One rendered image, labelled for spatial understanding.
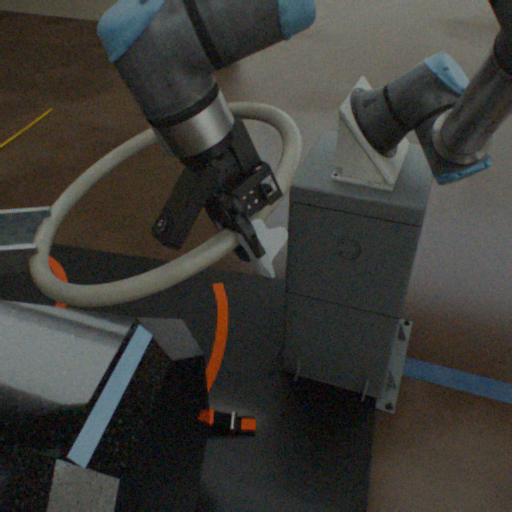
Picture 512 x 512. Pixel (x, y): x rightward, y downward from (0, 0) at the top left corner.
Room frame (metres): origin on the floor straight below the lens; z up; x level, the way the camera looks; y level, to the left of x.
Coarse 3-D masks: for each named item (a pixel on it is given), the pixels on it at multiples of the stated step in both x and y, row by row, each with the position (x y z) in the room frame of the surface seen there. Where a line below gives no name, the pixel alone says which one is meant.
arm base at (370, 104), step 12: (360, 96) 1.52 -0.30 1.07; (372, 96) 1.49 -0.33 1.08; (384, 96) 1.47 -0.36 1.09; (360, 108) 1.47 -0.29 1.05; (372, 108) 1.46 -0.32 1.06; (384, 108) 1.45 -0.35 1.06; (360, 120) 1.45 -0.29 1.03; (372, 120) 1.44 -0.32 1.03; (384, 120) 1.43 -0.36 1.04; (396, 120) 1.42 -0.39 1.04; (372, 132) 1.43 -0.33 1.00; (384, 132) 1.43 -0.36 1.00; (396, 132) 1.43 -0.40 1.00; (408, 132) 1.46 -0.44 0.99; (384, 144) 1.43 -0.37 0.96; (396, 144) 1.45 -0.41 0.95
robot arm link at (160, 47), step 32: (128, 0) 0.59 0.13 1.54; (160, 0) 0.56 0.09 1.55; (128, 32) 0.55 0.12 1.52; (160, 32) 0.55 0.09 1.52; (192, 32) 0.55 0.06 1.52; (128, 64) 0.55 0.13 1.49; (160, 64) 0.55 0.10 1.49; (192, 64) 0.55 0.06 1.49; (160, 96) 0.55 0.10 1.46; (192, 96) 0.56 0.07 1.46
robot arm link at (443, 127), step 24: (504, 0) 0.93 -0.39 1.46; (504, 24) 0.93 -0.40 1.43; (504, 48) 0.93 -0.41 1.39; (480, 72) 1.04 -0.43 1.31; (504, 72) 0.95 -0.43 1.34; (480, 96) 1.04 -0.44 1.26; (504, 96) 0.99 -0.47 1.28; (432, 120) 1.35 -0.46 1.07; (456, 120) 1.16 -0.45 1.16; (480, 120) 1.08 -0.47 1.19; (504, 120) 1.09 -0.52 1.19; (432, 144) 1.28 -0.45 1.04; (456, 144) 1.21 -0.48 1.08; (480, 144) 1.19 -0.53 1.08; (432, 168) 1.31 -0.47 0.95; (456, 168) 1.25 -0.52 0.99; (480, 168) 1.24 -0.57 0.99
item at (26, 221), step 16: (32, 208) 0.81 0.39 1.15; (48, 208) 0.81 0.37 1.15; (0, 224) 0.79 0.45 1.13; (16, 224) 0.80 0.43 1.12; (32, 224) 0.80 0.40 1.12; (0, 240) 0.77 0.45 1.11; (16, 240) 0.77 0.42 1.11; (32, 240) 0.77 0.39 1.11; (0, 256) 0.69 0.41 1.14; (16, 256) 0.69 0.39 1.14; (0, 272) 0.69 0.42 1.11; (16, 272) 0.69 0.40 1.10
